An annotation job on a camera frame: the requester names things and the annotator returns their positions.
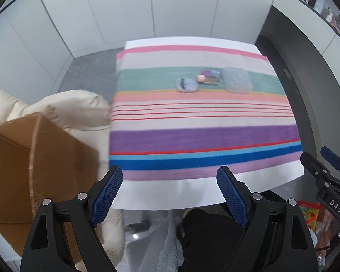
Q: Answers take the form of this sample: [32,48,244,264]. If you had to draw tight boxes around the clear plastic container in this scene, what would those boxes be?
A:
[223,66,252,95]

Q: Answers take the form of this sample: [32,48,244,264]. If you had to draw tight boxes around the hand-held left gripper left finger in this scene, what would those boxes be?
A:
[20,166,124,272]

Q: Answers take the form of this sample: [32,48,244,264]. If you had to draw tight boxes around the brown cardboard box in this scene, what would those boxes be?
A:
[0,112,100,264]

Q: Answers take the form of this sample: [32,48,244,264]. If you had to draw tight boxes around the striped colourful cloth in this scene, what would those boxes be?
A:
[109,45,304,182]

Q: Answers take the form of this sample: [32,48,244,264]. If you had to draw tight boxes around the person's legs in black trousers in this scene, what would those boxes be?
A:
[177,208,248,272]

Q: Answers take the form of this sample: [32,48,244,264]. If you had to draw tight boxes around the cream padded armchair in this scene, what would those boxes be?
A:
[0,86,126,267]

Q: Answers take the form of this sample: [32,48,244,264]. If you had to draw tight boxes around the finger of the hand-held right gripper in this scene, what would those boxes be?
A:
[300,152,340,192]
[320,146,340,177]

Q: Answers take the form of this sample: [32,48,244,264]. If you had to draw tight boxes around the person's right hand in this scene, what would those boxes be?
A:
[315,212,339,265]

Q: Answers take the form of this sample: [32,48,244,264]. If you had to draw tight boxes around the white tall cabinets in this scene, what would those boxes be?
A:
[0,0,281,91]

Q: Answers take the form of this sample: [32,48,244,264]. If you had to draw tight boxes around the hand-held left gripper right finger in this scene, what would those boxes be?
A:
[217,166,319,272]

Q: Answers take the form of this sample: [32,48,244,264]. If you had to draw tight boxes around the colourful packet on floor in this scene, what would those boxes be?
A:
[297,201,324,232]

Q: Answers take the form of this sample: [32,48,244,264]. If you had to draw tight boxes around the grey pouch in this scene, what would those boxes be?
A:
[175,77,199,94]

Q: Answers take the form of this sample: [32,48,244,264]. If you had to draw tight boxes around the fluffy rug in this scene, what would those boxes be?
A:
[124,211,185,272]

